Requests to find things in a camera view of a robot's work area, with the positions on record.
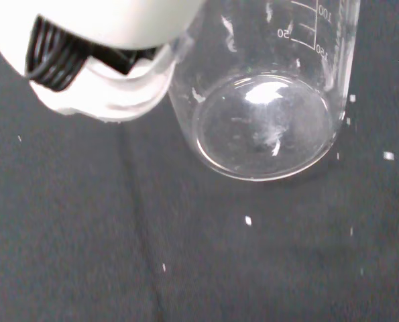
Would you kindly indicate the black cloth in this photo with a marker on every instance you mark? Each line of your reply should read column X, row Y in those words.
column 118, row 234

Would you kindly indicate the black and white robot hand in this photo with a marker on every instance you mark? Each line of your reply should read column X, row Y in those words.
column 112, row 23

